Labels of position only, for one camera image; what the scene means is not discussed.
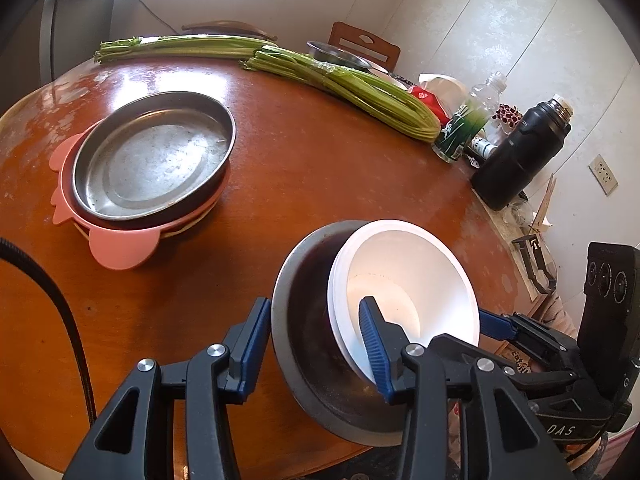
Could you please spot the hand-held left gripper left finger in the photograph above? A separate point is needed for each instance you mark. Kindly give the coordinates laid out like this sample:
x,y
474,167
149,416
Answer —
x,y
252,345

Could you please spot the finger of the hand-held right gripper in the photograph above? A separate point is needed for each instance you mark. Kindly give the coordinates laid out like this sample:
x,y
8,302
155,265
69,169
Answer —
x,y
525,372
495,324

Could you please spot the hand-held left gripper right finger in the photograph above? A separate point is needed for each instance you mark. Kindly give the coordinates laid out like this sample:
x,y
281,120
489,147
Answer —
x,y
377,350

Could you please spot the stainless steel bowl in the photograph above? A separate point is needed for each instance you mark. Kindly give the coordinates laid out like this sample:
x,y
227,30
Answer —
x,y
305,310

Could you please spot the large red paper bowl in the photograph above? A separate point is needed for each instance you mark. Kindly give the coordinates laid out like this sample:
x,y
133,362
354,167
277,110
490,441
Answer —
x,y
334,300

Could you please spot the small red paper bowl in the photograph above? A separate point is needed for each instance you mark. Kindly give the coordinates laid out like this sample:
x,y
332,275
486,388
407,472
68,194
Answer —
x,y
400,270

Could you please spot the yellow shell-shaped plate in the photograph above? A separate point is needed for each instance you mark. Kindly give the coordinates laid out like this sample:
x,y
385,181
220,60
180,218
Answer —
x,y
195,222

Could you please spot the pink animal-shaped plate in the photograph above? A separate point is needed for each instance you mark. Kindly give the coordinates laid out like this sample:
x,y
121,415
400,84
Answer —
x,y
125,247

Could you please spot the round steel plate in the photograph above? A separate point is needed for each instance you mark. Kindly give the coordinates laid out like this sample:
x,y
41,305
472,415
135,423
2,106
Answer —
x,y
150,160

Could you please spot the black metal clip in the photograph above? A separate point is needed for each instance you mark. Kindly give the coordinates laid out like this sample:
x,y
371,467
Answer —
x,y
535,260

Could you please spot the clear glass jar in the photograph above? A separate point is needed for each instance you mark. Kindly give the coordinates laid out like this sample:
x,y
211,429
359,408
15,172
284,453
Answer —
x,y
517,212

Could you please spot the light wooden sticks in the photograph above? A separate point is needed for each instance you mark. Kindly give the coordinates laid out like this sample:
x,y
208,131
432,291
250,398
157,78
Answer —
x,y
545,205

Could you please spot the black thermos flask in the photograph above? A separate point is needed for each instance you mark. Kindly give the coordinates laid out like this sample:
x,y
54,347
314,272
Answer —
x,y
515,160

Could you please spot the small white-capped bottle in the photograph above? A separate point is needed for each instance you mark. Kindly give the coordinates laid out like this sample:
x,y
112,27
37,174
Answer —
x,y
482,149

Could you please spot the clear plastic bottle green label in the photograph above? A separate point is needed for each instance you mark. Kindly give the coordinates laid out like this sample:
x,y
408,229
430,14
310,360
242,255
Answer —
x,y
457,135

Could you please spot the dark red dried flowers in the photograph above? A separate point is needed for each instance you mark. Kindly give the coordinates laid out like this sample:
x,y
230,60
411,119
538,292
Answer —
x,y
507,115

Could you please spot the red packet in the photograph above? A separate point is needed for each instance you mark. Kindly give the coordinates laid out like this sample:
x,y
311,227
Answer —
x,y
422,95

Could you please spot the white plastic bag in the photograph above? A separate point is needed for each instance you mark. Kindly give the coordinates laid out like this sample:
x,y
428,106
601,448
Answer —
x,y
445,87

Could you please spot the wrapped celery bunch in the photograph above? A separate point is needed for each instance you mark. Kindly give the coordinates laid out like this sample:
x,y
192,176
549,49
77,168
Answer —
x,y
350,85

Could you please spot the white rimmed bowl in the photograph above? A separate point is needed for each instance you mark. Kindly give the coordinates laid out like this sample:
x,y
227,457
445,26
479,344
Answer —
x,y
392,76

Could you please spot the steel basin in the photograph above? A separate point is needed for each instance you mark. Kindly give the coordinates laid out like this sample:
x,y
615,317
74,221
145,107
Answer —
x,y
335,52

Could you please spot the long celery bunch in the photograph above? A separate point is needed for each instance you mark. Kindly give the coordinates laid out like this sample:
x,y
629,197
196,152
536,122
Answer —
x,y
190,46

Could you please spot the wooden chair with cutout back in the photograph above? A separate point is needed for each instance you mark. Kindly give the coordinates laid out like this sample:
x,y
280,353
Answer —
x,y
345,40

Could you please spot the wooden chair with curved back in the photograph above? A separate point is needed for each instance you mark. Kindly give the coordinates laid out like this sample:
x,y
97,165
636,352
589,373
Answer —
x,y
225,26

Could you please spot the grey refrigerator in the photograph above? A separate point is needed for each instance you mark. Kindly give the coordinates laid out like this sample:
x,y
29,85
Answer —
x,y
75,20

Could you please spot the white wall socket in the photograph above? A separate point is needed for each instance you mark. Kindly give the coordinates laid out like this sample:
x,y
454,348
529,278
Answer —
x,y
603,175

